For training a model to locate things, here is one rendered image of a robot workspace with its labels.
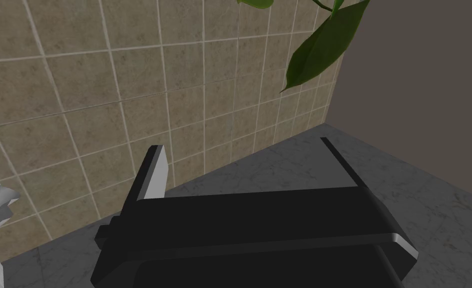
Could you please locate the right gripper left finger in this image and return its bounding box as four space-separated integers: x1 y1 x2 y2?
122 144 169 214

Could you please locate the green leafy plant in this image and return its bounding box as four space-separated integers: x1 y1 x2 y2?
235 0 370 94

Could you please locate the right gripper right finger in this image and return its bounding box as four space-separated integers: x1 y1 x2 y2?
319 136 369 189

